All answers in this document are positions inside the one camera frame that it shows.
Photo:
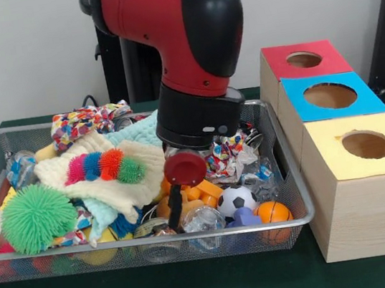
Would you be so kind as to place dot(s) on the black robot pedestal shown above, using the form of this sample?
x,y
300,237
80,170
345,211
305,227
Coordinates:
x,y
131,73

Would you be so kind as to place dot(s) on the cream yellow cloth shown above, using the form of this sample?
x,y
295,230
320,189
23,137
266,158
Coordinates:
x,y
130,189

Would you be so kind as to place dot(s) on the orange plastic toy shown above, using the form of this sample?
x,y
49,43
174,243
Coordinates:
x,y
207,192

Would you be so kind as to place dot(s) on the multicolour spiky caterpillar toy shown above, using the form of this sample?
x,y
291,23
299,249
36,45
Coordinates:
x,y
101,166

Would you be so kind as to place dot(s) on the yellow ball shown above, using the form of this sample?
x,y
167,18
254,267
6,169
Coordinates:
x,y
101,253

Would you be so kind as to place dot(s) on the orange basketball toy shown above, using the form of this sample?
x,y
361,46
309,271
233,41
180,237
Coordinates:
x,y
274,213

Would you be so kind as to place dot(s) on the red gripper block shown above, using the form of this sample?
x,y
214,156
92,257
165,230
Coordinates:
x,y
185,168

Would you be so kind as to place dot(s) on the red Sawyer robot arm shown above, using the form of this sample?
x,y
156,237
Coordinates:
x,y
159,18

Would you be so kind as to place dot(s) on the wooden box with three holes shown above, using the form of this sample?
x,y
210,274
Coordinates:
x,y
369,212

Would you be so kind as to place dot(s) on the clear mesh bin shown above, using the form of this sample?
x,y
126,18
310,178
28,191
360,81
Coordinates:
x,y
294,194

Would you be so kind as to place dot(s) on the small purple plastic toy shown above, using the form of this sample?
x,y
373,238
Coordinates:
x,y
243,217

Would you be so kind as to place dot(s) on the black and white soccer ball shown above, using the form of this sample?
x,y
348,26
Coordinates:
x,y
236,200

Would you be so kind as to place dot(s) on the mint green waffle cloth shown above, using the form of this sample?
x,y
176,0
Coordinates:
x,y
136,132

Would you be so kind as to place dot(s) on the green spiky ball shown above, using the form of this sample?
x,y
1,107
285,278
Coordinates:
x,y
37,218

